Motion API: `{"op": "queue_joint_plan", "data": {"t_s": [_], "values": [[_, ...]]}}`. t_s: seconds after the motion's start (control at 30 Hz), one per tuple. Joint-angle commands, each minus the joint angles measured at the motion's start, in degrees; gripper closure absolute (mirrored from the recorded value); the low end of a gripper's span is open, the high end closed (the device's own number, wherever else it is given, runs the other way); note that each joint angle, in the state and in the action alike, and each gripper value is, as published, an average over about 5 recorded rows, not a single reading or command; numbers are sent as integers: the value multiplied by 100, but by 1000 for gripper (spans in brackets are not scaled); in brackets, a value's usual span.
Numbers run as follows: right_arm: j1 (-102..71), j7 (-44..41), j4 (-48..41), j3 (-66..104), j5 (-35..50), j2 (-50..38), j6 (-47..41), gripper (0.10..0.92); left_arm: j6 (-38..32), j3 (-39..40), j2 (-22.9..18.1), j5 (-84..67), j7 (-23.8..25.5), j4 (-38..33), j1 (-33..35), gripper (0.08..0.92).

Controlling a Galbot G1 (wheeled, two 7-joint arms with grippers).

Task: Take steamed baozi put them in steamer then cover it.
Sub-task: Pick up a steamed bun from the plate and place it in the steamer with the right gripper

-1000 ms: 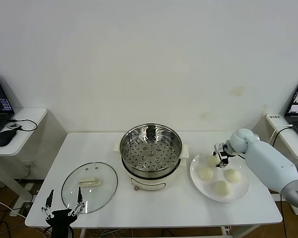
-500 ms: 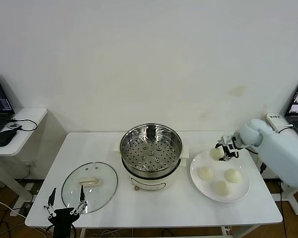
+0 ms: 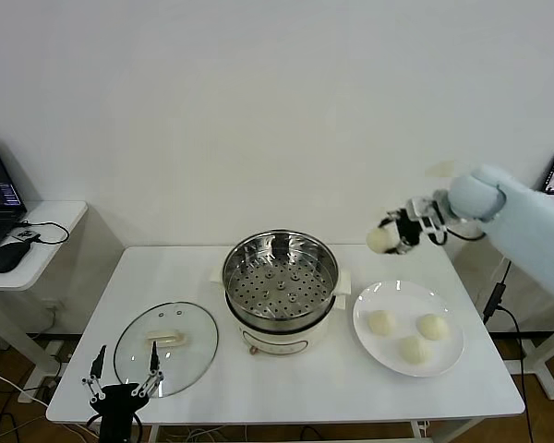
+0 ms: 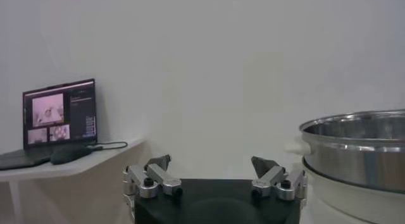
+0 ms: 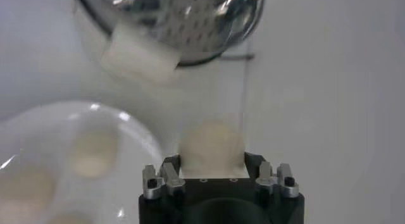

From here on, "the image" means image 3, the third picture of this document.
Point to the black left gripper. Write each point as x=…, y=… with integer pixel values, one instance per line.
x=117, y=403

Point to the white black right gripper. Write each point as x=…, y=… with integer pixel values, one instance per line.
x=420, y=217

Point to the white steamed baozi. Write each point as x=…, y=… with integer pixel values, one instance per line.
x=434, y=326
x=381, y=321
x=414, y=349
x=378, y=240

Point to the pale right robot arm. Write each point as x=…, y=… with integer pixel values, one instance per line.
x=521, y=221

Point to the stainless steel steamer basket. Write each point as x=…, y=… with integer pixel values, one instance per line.
x=279, y=277

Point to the white round plate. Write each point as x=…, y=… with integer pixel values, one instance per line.
x=397, y=295

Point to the cream electric cooker pot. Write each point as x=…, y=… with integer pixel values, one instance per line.
x=281, y=339

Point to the black computer mouse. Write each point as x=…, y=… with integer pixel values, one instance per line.
x=9, y=256

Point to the small dongle with label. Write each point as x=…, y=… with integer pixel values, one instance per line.
x=27, y=235

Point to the white side table with mouse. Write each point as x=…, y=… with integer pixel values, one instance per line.
x=51, y=217

